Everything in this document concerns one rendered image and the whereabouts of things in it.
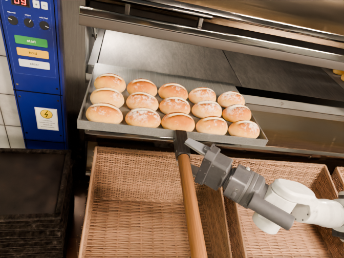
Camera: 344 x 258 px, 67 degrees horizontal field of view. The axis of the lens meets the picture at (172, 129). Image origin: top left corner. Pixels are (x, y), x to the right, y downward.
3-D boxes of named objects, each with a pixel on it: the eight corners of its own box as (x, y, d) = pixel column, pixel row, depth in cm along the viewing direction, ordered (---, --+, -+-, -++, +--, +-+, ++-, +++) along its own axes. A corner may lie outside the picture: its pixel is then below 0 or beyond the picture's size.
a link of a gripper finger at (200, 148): (188, 138, 67) (210, 149, 66) (183, 145, 65) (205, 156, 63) (190, 133, 66) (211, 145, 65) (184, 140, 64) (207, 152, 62)
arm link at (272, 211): (255, 166, 66) (299, 189, 63) (236, 199, 70) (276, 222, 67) (251, 182, 56) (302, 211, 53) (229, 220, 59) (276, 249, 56)
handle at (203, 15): (86, 14, 67) (87, 13, 68) (208, 36, 74) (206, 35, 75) (87, -12, 64) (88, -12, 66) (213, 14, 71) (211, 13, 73)
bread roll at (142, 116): (158, 118, 79) (162, 103, 75) (160, 133, 74) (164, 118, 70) (124, 115, 76) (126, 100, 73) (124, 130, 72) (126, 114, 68)
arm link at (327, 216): (294, 190, 70) (339, 199, 78) (294, 231, 67) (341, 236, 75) (332, 191, 61) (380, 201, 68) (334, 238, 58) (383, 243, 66)
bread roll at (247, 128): (252, 129, 85) (259, 115, 82) (260, 143, 80) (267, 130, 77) (223, 126, 83) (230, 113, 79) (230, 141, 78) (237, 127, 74)
